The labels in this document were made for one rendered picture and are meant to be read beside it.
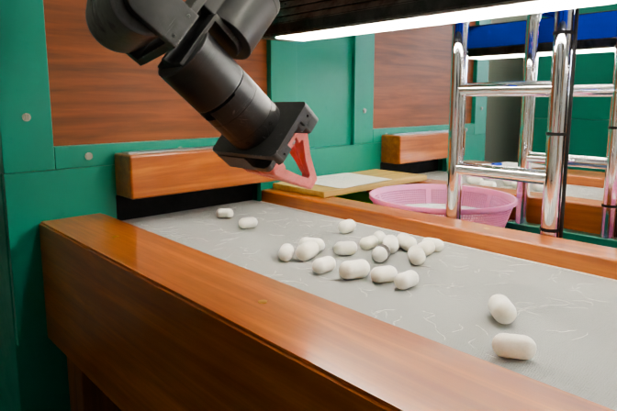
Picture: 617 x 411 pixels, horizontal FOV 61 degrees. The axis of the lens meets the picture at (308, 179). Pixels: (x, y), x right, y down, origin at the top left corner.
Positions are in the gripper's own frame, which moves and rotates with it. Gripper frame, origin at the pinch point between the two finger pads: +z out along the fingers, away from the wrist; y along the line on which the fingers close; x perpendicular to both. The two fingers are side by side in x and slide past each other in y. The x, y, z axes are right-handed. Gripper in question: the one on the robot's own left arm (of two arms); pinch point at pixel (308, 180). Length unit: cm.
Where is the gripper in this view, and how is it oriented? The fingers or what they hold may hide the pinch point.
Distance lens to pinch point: 57.4
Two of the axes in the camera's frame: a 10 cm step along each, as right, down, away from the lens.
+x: -4.7, 8.2, -3.3
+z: 5.6, 5.7, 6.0
